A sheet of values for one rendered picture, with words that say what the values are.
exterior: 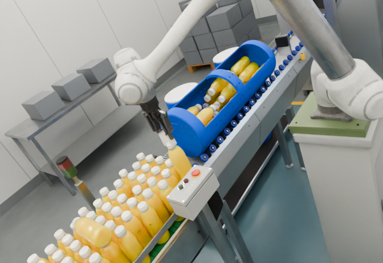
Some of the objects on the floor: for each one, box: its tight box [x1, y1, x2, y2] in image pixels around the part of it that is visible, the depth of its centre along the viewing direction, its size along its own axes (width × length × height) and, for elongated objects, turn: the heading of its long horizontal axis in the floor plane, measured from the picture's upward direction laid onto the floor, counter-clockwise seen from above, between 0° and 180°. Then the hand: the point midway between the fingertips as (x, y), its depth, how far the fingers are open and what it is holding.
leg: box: [220, 199, 254, 263], centre depth 191 cm, size 6×6×63 cm
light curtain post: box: [319, 0, 342, 42], centre depth 231 cm, size 6×6×170 cm
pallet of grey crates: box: [171, 0, 264, 73], centre depth 538 cm, size 120×80×119 cm
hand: (167, 138), depth 132 cm, fingers closed on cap, 4 cm apart
